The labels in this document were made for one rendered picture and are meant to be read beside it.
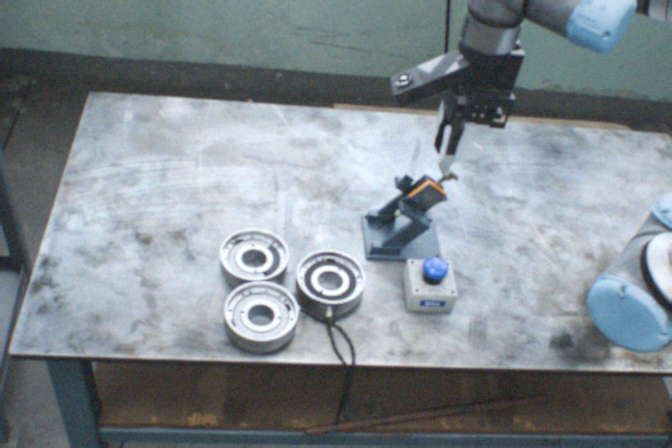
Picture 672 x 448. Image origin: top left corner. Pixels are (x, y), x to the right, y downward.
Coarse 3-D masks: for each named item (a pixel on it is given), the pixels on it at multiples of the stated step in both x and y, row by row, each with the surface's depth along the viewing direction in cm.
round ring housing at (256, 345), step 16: (240, 288) 107; (256, 288) 108; (272, 288) 108; (256, 304) 107; (272, 304) 107; (288, 304) 108; (224, 320) 104; (272, 320) 108; (240, 336) 101; (288, 336) 104; (256, 352) 104
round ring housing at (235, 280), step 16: (224, 240) 113; (240, 240) 115; (272, 240) 116; (224, 256) 112; (240, 256) 113; (256, 256) 115; (272, 256) 113; (288, 256) 112; (224, 272) 110; (256, 272) 111
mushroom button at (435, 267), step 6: (432, 258) 111; (438, 258) 112; (426, 264) 110; (432, 264) 110; (438, 264) 111; (444, 264) 111; (426, 270) 110; (432, 270) 110; (438, 270) 110; (444, 270) 110; (432, 276) 110; (438, 276) 110; (444, 276) 110
